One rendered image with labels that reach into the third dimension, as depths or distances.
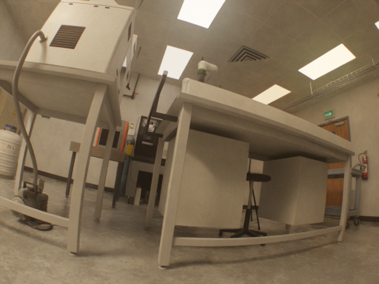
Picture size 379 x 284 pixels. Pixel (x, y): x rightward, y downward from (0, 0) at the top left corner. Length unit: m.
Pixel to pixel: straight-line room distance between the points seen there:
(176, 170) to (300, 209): 1.27
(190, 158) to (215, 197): 0.31
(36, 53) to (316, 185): 2.40
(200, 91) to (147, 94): 3.61
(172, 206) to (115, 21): 1.08
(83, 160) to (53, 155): 3.67
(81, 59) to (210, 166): 1.01
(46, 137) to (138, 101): 2.32
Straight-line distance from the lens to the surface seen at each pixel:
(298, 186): 1.79
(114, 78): 0.98
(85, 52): 1.11
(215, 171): 1.28
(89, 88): 1.03
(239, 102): 1.12
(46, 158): 4.65
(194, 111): 1.02
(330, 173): 3.18
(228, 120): 1.08
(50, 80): 1.12
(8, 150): 2.95
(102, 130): 2.56
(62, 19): 1.35
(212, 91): 1.06
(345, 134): 4.62
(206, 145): 1.27
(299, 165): 1.81
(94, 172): 4.27
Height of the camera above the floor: 0.46
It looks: 13 degrees up
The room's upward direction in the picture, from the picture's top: 8 degrees clockwise
